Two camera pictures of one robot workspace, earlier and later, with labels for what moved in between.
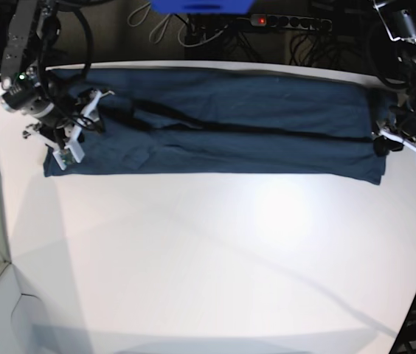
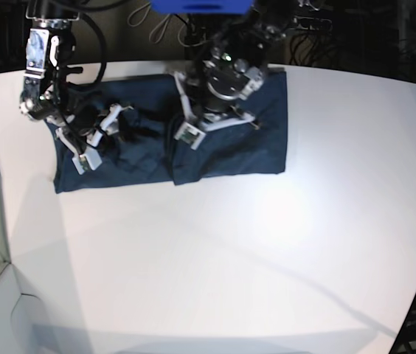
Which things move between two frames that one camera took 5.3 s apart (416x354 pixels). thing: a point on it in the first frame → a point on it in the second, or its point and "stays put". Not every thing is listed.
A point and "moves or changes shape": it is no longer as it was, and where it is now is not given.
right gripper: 414,122 → 219,95
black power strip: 291,21 stays put
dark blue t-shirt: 173,124 moves or changes shape
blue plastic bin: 203,7 stays put
